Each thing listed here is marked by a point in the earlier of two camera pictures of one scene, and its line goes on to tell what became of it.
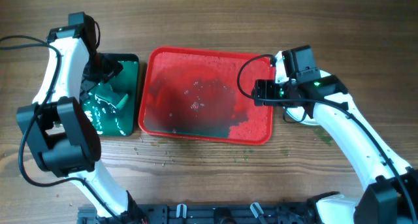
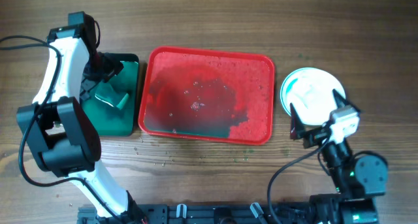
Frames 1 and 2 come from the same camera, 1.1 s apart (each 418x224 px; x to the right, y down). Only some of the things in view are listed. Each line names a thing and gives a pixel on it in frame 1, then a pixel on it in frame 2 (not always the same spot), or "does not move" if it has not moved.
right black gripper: [264, 88] → [298, 130]
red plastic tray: [204, 95] does not move
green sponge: [105, 93] does not move
